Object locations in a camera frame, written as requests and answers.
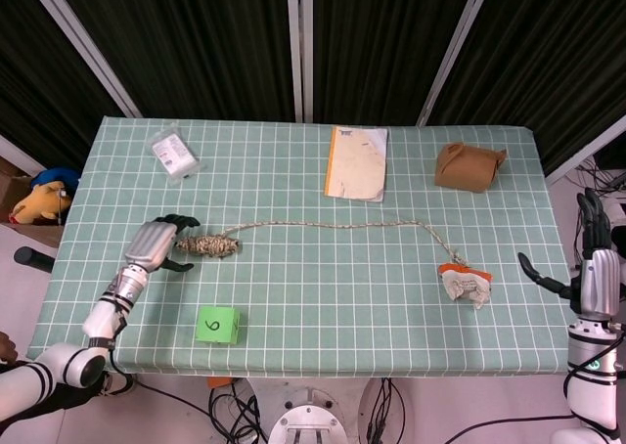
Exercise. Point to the yellow plush toy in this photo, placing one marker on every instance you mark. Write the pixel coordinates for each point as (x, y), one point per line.
(39, 204)

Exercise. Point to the worn cream notebook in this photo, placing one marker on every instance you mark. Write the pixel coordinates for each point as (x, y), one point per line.
(354, 165)

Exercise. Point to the black curtain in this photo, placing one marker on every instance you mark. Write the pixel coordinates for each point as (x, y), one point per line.
(29, 72)
(552, 48)
(195, 38)
(381, 38)

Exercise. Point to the brown paper bag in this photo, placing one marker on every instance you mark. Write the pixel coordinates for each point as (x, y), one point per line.
(464, 167)

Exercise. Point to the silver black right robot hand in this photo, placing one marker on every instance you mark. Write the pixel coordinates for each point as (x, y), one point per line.
(601, 282)

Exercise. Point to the small orange object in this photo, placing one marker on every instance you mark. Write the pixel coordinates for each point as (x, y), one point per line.
(217, 382)

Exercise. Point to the black cylinder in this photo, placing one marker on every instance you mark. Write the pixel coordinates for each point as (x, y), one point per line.
(31, 259)

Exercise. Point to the brown cardboard box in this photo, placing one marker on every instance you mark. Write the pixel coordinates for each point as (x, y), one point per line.
(12, 185)

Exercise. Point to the green numbered cube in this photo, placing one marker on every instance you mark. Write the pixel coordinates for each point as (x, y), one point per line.
(215, 324)

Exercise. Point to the white frame post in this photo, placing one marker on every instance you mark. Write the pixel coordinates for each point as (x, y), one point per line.
(455, 48)
(82, 43)
(14, 152)
(587, 153)
(307, 48)

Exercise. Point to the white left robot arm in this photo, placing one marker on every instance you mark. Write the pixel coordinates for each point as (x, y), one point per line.
(105, 317)

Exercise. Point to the metal robot base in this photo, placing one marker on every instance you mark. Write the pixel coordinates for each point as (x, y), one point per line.
(305, 419)

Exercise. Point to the green checked tablecloth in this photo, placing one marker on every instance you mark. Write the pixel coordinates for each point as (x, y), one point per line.
(318, 278)

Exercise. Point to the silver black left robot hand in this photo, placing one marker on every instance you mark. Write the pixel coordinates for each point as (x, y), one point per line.
(151, 243)

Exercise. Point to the clear plastic packet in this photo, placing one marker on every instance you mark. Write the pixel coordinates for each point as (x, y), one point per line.
(171, 153)

